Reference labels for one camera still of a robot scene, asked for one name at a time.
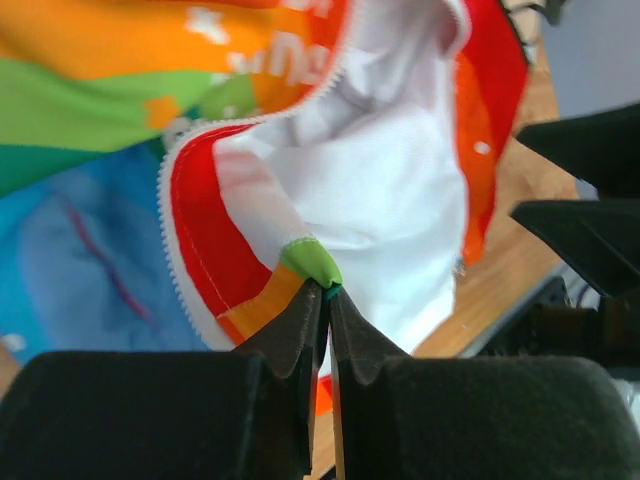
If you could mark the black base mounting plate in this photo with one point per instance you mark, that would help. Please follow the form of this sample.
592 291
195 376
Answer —
548 324

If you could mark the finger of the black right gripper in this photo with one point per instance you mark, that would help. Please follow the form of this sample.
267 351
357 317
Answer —
599 240
601 149

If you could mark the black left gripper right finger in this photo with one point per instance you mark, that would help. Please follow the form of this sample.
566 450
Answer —
401 417

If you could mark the rainbow white zip jacket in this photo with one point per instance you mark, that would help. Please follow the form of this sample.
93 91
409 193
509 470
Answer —
173 171

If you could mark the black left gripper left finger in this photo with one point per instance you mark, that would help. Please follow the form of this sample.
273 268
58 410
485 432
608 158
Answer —
247 413

